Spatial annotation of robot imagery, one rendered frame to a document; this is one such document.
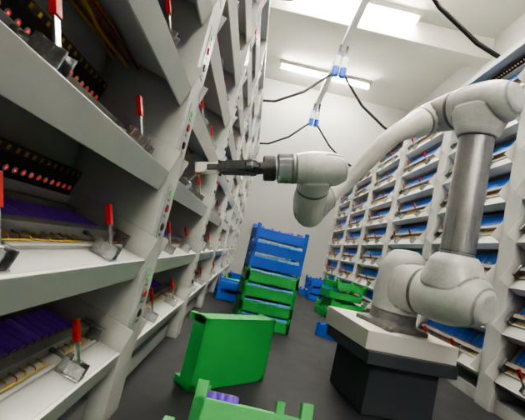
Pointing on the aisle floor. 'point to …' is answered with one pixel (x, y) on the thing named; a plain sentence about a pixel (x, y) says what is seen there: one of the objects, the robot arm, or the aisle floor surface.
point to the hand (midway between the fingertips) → (207, 167)
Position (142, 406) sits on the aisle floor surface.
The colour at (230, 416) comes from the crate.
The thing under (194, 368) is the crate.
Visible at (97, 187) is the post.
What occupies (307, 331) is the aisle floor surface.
